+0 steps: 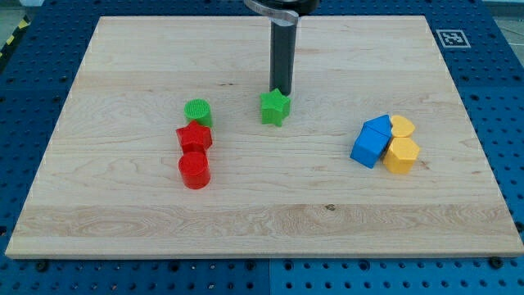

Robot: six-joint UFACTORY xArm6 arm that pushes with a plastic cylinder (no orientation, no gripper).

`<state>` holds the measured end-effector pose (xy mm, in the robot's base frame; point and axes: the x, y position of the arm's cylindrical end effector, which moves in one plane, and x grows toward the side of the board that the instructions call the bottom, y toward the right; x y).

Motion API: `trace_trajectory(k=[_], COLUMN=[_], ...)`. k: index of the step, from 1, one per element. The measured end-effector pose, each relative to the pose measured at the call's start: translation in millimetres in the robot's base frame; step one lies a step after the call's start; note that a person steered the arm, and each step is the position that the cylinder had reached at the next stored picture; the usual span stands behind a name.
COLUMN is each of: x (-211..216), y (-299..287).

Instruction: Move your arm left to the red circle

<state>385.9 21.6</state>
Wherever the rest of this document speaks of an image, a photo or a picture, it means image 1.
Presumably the robot arm flange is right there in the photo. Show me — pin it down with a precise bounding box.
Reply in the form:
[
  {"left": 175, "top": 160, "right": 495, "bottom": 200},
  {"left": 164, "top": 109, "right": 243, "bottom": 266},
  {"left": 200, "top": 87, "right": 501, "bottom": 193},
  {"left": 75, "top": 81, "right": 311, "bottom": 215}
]
[{"left": 243, "top": 0, "right": 320, "bottom": 26}]

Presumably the green star block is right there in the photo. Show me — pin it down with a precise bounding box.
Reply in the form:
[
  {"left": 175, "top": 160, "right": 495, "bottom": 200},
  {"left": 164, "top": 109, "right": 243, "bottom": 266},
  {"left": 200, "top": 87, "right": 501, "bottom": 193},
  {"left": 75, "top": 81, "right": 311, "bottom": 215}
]
[{"left": 260, "top": 88, "right": 291, "bottom": 127}]

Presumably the red star block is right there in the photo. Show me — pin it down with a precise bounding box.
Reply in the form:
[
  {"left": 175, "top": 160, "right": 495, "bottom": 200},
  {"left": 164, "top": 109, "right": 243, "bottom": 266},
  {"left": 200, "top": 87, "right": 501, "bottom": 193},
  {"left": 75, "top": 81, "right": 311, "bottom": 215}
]
[{"left": 176, "top": 120, "right": 213, "bottom": 153}]

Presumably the red cylinder block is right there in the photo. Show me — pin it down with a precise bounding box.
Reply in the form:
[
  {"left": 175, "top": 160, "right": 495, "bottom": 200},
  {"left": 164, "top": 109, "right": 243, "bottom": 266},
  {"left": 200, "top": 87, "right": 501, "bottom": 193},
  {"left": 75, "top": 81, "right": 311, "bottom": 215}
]
[{"left": 178, "top": 152, "right": 211, "bottom": 189}]

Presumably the green cylinder block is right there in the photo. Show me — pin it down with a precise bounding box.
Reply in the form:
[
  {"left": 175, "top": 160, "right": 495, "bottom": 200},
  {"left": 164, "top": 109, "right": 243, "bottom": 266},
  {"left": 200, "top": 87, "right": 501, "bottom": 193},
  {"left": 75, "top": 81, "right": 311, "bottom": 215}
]
[{"left": 183, "top": 98, "right": 213, "bottom": 127}]

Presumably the wooden board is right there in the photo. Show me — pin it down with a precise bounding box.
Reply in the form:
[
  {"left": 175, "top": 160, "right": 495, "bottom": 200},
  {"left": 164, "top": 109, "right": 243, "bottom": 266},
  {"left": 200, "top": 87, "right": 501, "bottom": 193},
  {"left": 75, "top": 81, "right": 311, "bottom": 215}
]
[{"left": 6, "top": 16, "right": 523, "bottom": 259}]

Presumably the blue cube block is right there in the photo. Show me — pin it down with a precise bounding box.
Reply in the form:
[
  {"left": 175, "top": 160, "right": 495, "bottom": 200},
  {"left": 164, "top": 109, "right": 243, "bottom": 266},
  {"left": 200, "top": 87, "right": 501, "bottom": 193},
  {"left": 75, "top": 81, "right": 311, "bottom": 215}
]
[{"left": 350, "top": 125, "right": 391, "bottom": 169}]

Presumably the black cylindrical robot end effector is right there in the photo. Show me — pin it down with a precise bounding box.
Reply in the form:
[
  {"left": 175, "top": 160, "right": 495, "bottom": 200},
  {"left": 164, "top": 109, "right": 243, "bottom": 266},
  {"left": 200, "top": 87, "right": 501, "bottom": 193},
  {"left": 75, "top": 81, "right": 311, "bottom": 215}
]
[{"left": 269, "top": 20, "right": 296, "bottom": 95}]

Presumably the blue pentagon block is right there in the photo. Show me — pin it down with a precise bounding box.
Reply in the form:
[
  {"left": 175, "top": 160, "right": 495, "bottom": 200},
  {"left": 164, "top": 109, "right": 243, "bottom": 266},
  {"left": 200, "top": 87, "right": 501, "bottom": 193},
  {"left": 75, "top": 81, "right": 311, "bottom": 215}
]
[{"left": 364, "top": 114, "right": 392, "bottom": 138}]

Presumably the yellow hexagon block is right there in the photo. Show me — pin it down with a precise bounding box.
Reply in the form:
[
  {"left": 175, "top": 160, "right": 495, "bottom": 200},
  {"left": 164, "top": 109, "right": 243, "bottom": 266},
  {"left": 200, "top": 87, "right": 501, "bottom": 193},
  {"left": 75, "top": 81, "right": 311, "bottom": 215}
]
[{"left": 382, "top": 138, "right": 420, "bottom": 175}]

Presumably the yellow heart block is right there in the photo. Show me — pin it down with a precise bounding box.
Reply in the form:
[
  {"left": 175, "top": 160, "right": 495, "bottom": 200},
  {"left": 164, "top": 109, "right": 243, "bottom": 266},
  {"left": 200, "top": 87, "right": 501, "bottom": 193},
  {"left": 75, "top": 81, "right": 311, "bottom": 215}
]
[{"left": 390, "top": 115, "right": 416, "bottom": 138}]

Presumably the white fiducial marker tag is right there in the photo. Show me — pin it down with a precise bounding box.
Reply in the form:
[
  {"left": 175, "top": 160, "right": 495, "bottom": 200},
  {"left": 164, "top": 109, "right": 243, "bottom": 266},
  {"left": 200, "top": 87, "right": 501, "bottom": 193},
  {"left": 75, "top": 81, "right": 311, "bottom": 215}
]
[{"left": 436, "top": 29, "right": 471, "bottom": 48}]

